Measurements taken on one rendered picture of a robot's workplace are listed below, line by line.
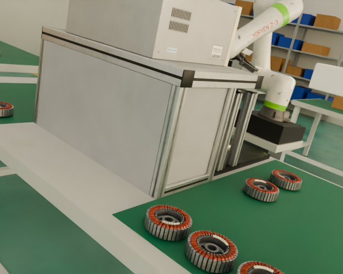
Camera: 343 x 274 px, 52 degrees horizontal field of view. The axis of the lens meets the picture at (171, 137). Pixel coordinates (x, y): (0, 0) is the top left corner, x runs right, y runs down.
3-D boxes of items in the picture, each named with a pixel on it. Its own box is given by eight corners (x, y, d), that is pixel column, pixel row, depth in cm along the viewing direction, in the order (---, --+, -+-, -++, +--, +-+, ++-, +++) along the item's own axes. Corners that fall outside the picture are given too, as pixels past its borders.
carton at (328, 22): (319, 29, 731) (323, 17, 724) (337, 32, 711) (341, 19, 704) (313, 26, 700) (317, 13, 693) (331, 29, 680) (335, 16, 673)
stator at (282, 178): (286, 178, 138) (289, 169, 137) (305, 192, 128) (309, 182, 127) (263, 176, 134) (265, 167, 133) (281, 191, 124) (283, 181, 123)
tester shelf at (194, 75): (129, 49, 163) (131, 39, 161) (260, 88, 123) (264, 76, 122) (41, 38, 129) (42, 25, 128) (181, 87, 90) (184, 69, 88)
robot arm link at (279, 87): (268, 104, 210) (279, 73, 205) (290, 112, 198) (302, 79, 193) (254, 101, 202) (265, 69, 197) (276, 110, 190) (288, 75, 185)
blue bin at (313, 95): (311, 103, 756) (314, 92, 749) (331, 109, 731) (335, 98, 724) (304, 104, 725) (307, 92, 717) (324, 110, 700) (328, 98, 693)
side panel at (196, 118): (205, 177, 122) (228, 86, 113) (212, 181, 120) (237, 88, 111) (148, 194, 101) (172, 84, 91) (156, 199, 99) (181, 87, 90)
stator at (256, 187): (281, 205, 112) (284, 195, 111) (246, 199, 111) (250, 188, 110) (270, 190, 123) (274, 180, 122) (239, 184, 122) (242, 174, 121)
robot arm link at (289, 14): (288, 13, 188) (286, -11, 181) (309, 15, 178) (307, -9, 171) (264, 27, 182) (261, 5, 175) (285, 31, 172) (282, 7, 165)
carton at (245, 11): (240, 15, 842) (244, 2, 834) (256, 18, 819) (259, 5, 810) (232, 12, 811) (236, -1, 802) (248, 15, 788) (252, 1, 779)
